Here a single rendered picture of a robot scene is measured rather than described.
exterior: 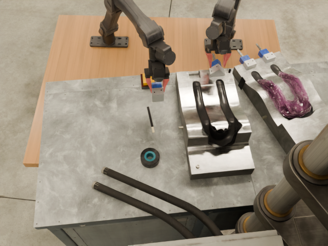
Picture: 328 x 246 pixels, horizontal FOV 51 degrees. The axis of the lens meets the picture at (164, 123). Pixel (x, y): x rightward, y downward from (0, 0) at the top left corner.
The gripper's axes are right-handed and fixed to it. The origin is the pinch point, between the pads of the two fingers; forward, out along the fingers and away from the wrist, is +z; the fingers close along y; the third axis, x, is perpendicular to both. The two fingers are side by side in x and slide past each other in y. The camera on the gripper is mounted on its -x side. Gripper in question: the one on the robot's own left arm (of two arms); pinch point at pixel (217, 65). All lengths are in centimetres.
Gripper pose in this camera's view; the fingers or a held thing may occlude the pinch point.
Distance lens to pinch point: 160.8
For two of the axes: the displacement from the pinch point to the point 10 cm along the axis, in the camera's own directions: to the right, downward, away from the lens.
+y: 9.9, -0.8, 0.7
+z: 0.4, 8.7, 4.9
